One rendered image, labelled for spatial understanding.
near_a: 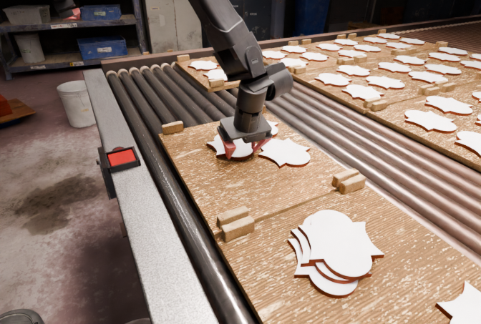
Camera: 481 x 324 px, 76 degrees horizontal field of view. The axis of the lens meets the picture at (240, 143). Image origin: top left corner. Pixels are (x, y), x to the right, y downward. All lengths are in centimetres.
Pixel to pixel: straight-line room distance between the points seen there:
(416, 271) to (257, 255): 25
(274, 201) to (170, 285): 25
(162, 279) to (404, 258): 39
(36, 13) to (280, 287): 474
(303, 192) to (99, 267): 137
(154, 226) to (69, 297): 120
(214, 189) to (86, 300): 119
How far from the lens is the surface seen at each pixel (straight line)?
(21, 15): 505
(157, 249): 59
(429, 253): 62
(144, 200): 69
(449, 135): 103
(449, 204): 78
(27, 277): 197
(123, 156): 82
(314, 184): 69
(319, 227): 55
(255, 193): 65
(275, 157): 74
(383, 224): 64
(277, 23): 496
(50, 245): 207
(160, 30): 508
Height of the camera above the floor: 135
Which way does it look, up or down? 31 degrees down
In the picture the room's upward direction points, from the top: straight up
